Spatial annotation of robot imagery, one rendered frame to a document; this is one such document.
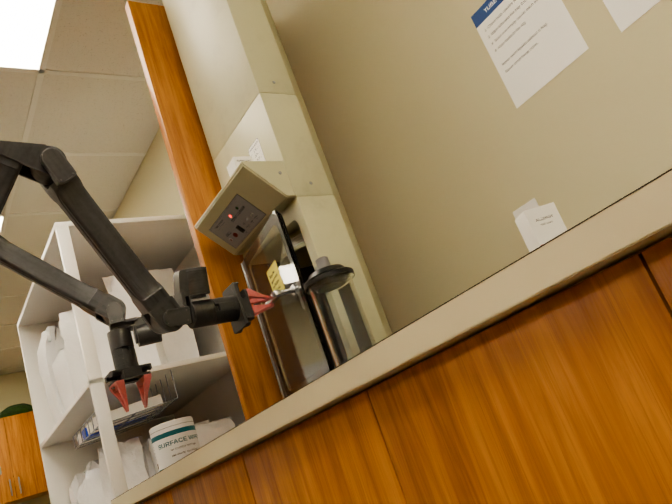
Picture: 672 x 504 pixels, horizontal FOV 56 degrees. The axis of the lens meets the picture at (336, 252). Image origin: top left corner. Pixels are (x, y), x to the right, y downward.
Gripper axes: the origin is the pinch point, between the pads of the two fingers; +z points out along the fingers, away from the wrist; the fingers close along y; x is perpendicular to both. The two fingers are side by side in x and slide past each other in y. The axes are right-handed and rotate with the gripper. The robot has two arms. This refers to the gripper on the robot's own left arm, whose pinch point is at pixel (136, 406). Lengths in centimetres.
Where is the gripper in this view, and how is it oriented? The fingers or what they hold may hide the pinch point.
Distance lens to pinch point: 165.2
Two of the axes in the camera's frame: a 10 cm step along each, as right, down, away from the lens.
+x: -5.1, 4.4, 7.4
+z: 3.3, 9.0, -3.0
